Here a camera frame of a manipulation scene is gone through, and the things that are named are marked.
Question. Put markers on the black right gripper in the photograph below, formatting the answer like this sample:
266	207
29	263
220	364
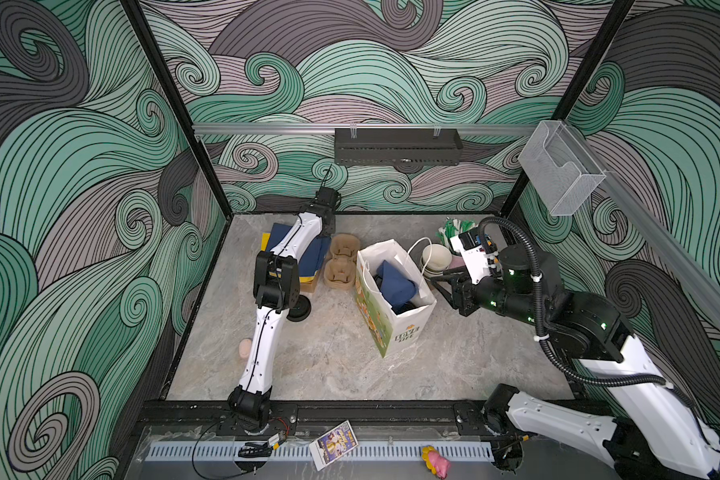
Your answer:
467	294

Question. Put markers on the single navy blue napkin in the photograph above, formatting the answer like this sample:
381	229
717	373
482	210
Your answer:
396	289

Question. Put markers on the white paper takeout bag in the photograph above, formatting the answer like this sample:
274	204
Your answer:
391	333

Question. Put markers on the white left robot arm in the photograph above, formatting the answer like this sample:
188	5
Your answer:
276	291

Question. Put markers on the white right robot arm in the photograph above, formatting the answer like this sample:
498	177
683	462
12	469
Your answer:
659	436

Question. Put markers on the stack of green paper cups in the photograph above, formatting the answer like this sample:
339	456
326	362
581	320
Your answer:
435	259

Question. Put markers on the wrapped straws bundle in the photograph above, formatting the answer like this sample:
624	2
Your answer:
453	227

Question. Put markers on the brown cup sleeve pile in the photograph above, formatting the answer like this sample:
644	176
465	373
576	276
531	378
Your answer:
340	267

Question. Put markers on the navy blue napkin stack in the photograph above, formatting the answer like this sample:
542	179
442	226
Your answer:
325	240

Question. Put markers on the pink yellow toy figure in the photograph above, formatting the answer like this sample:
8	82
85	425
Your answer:
437	464

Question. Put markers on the brown cardboard napkin tray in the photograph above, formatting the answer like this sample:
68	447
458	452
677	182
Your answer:
309	284

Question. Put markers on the stack of black cup lids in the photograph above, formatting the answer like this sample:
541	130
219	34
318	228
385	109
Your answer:
300	311

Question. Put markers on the colourful picture card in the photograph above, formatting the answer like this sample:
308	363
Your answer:
336	443

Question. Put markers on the pink oval soap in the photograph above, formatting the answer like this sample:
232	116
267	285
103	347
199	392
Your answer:
244	348

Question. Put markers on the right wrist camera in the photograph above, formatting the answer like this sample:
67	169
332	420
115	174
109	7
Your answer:
479	253

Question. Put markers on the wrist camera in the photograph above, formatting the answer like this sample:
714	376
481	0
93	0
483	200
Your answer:
479	253
327	198

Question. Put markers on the clear acrylic wall holder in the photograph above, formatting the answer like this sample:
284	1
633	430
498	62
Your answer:
561	167

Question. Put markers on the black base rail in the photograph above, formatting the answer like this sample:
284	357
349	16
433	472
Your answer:
311	417

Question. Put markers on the black wall shelf tray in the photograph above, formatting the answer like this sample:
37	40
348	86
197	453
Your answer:
380	147

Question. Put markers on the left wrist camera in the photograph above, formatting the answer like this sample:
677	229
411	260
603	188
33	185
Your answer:
327	198

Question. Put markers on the aluminium wall rail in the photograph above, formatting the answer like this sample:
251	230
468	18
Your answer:
281	128

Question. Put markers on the black corner frame post left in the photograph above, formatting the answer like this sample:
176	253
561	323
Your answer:
150	47

